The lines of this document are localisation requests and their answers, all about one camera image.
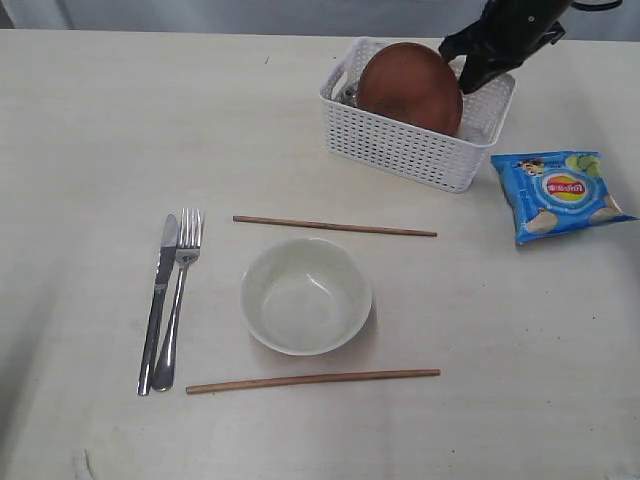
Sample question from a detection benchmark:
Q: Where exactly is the white perforated plastic basket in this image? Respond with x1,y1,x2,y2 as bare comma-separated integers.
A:
319,37,516,193

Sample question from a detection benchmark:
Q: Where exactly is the blue chips bag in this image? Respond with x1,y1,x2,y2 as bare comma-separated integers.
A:
491,150,637,245

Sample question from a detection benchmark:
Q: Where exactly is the brown round plate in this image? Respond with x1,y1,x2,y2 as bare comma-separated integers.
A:
356,42,463,136

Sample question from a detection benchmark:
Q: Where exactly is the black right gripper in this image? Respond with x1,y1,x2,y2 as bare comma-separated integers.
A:
438,0,571,95

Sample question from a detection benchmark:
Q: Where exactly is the silver table knife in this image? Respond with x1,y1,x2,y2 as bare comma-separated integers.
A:
137,214,179,396

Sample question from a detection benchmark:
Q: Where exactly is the silver metal fork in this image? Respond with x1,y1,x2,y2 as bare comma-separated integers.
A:
152,208,204,392

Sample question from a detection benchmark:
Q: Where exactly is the white and black bowl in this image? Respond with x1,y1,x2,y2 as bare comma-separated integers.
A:
239,238,373,356

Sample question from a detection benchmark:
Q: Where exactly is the wooden chopstick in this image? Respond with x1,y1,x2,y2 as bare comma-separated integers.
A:
232,215,438,238
185,369,441,395

